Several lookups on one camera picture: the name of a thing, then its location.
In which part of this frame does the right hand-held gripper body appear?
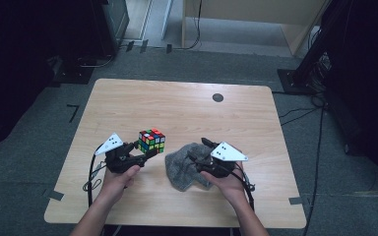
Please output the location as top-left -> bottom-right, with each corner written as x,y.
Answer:
196,141 -> 249,179

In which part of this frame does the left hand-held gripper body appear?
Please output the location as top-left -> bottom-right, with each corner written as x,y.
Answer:
94,132 -> 146,175

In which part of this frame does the multicoloured puzzle cube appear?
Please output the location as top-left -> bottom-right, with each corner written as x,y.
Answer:
137,128 -> 166,154

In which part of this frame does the grey cloth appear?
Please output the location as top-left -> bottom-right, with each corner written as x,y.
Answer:
164,142 -> 219,193

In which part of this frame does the person's right hand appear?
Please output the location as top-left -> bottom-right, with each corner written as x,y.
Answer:
199,160 -> 249,207

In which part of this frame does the person's left hand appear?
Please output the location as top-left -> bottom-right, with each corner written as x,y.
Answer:
96,164 -> 142,205

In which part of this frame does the black angled floor tape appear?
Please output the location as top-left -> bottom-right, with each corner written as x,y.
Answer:
66,103 -> 80,124

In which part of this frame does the grey tape piece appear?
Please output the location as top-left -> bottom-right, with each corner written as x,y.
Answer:
47,190 -> 65,202
288,196 -> 306,207

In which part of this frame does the person's dark clothing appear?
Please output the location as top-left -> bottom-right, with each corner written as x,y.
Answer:
101,225 -> 244,236

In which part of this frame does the black floor plate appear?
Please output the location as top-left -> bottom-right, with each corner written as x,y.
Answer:
48,55 -> 95,86

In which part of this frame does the black cabinet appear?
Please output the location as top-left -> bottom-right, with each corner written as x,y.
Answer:
90,0 -> 131,58

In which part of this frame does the white upright panel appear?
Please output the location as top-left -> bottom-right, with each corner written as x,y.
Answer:
159,0 -> 174,41

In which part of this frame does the black metal stand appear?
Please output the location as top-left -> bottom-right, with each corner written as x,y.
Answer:
277,0 -> 352,96

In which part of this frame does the light wooden shelf unit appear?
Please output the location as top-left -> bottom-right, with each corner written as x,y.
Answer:
181,0 -> 331,57

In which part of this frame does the dark curtain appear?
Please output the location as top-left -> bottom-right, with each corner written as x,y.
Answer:
321,0 -> 378,198
0,0 -> 95,155

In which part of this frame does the left hand-held gripper cable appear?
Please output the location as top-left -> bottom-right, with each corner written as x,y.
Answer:
82,151 -> 108,208

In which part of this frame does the hand-held gripper cable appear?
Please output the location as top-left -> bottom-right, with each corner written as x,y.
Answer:
232,161 -> 256,211
82,151 -> 108,208

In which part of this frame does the right hand-held gripper cable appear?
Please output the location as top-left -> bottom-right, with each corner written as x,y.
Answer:
232,161 -> 256,211

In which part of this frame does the black looped floor cable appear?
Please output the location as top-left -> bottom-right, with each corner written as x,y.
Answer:
77,53 -> 117,69

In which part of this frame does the long black floor cable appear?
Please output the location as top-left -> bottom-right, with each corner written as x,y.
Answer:
302,102 -> 326,236

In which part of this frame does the black hanging cable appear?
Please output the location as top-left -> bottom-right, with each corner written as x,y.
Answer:
173,0 -> 203,51

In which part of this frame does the bundle of cables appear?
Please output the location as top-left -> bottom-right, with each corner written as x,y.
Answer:
308,52 -> 333,99

